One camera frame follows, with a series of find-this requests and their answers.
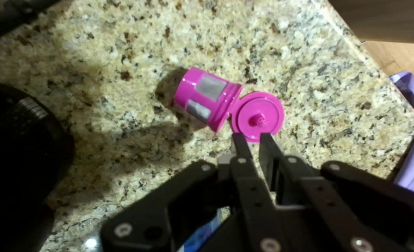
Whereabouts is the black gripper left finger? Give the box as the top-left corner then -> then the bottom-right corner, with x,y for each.
231,133 -> 285,252

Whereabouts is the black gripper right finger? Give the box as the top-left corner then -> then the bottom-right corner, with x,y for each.
259,133 -> 394,252

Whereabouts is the pink reusable coffee pod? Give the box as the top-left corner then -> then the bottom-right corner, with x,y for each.
173,67 -> 285,143

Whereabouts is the black coffee maker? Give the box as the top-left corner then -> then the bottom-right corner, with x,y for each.
0,84 -> 74,252

